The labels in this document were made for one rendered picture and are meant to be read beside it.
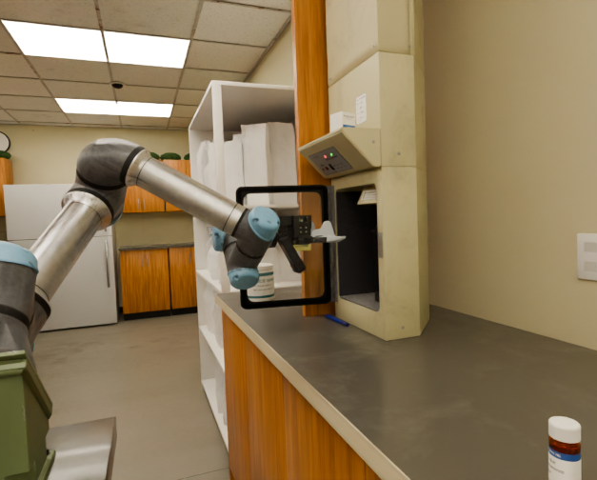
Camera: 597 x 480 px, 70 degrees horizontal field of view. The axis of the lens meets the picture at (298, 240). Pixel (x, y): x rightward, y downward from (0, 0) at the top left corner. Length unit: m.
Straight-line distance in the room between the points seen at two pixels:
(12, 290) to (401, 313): 0.90
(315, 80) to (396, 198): 0.57
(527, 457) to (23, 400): 0.66
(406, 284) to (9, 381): 0.92
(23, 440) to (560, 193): 1.24
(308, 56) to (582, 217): 0.96
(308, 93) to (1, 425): 1.24
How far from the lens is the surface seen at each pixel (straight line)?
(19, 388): 0.64
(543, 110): 1.37
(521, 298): 1.42
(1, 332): 0.70
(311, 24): 1.61
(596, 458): 0.77
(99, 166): 1.04
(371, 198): 1.25
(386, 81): 1.22
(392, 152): 1.18
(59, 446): 0.83
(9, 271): 0.76
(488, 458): 0.71
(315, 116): 1.51
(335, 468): 0.96
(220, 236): 1.11
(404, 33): 1.30
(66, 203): 1.10
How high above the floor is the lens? 1.28
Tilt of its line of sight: 3 degrees down
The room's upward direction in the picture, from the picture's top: 2 degrees counter-clockwise
